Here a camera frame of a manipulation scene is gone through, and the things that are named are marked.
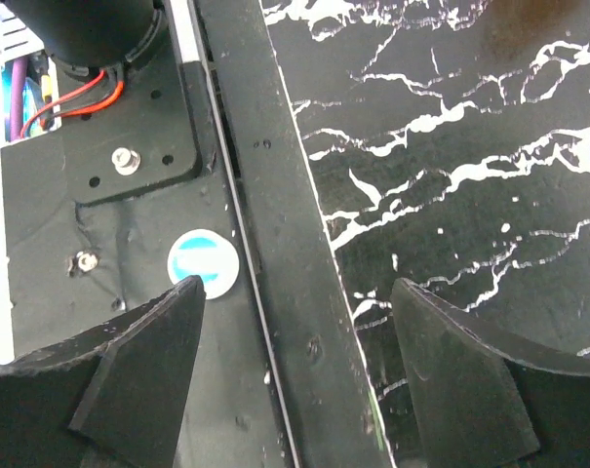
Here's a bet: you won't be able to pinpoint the white bottle cap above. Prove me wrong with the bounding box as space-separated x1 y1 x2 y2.
166 228 240 300

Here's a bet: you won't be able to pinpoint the red and black wires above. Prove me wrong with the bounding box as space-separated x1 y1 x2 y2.
20 65 126 138

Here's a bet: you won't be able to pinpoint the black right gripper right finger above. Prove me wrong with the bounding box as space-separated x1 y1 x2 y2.
391 279 590 467

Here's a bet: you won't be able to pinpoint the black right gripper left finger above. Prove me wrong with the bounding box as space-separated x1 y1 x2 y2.
0 276 206 467

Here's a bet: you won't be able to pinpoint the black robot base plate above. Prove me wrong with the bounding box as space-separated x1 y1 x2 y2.
0 1 391 467

